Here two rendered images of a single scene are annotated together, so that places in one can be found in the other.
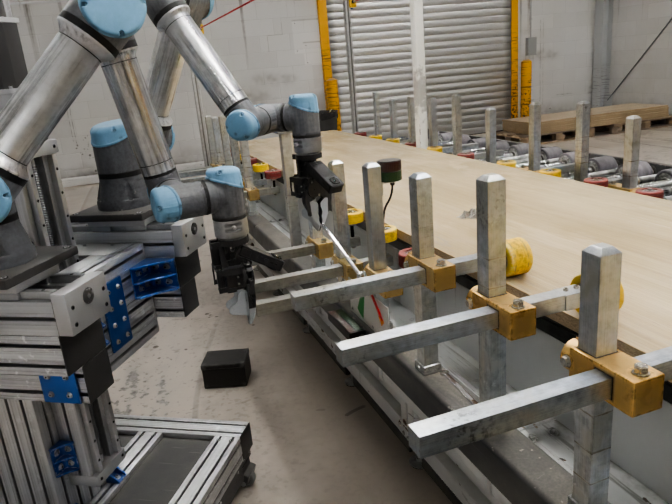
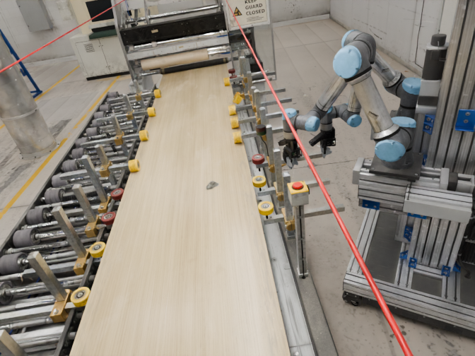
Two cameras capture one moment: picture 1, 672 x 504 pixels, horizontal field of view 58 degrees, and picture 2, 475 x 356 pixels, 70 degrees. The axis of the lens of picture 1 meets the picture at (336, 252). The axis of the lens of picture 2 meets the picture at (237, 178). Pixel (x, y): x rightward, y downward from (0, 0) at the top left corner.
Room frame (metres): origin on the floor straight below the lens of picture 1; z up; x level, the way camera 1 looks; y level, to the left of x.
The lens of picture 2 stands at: (3.25, 0.28, 2.02)
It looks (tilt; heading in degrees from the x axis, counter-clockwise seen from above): 34 degrees down; 200
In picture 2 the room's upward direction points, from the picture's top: 10 degrees counter-clockwise
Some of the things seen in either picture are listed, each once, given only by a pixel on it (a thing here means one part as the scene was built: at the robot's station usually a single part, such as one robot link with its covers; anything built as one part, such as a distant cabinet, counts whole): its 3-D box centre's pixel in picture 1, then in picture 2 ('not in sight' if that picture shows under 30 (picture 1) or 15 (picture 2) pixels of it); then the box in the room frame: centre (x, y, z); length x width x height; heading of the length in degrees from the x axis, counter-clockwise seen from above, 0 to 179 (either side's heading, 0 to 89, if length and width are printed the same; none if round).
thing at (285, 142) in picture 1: (291, 195); (300, 240); (2.18, 0.14, 0.93); 0.05 x 0.05 x 0.45; 19
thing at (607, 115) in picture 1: (585, 118); not in sight; (9.28, -3.93, 0.23); 2.41 x 0.77 x 0.17; 107
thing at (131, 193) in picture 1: (123, 187); (398, 152); (1.70, 0.58, 1.09); 0.15 x 0.15 x 0.10
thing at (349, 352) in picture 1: (478, 319); (266, 116); (0.93, -0.23, 0.95); 0.50 x 0.04 x 0.04; 109
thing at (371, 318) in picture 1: (367, 309); not in sight; (1.48, -0.07, 0.75); 0.26 x 0.01 x 0.10; 19
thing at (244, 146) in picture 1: (248, 181); not in sight; (2.88, 0.38, 0.86); 0.04 x 0.04 x 0.48; 19
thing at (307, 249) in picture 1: (296, 252); (303, 214); (1.87, 0.13, 0.80); 0.44 x 0.03 x 0.04; 109
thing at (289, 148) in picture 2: (308, 175); (292, 147); (1.64, 0.05, 1.09); 0.09 x 0.08 x 0.12; 39
